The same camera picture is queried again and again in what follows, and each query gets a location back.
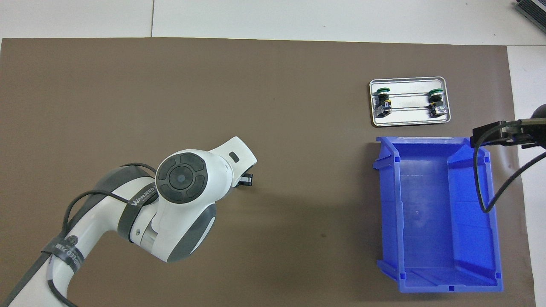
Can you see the blue plastic storage bin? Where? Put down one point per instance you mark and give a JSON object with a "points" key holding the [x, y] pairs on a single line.
{"points": [[426, 213]]}

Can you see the green push button switch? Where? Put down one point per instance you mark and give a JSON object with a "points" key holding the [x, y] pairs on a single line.
{"points": [[382, 102], [437, 102]]}

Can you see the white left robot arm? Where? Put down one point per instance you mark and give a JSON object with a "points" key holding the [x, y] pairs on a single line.
{"points": [[183, 213]]}

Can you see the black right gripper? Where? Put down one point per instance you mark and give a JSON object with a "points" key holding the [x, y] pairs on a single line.
{"points": [[533, 132]]}

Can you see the brown table mat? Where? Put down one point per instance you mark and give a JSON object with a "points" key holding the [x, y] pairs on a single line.
{"points": [[277, 106]]}

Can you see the silver metal tray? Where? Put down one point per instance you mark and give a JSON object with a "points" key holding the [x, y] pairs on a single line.
{"points": [[409, 119]]}

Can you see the grey ribbed device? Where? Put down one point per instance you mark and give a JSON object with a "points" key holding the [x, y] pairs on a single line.
{"points": [[533, 10]]}

